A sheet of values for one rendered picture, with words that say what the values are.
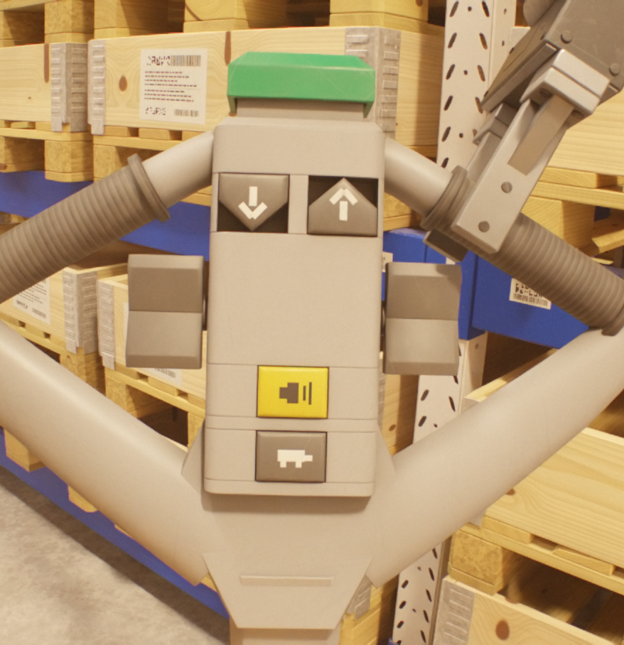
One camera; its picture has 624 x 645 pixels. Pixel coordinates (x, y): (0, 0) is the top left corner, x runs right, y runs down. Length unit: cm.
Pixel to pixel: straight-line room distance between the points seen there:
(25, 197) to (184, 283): 190
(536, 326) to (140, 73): 97
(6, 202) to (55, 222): 197
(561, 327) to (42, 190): 147
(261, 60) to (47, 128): 161
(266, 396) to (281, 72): 17
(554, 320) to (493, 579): 44
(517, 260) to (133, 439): 23
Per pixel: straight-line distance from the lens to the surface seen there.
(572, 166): 112
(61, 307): 207
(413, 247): 133
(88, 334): 203
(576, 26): 42
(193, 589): 209
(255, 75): 43
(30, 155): 228
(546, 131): 41
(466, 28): 128
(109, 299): 187
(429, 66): 141
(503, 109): 50
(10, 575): 251
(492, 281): 126
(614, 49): 43
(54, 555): 258
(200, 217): 168
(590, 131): 111
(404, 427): 152
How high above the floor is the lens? 140
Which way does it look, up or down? 17 degrees down
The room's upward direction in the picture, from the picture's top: 2 degrees clockwise
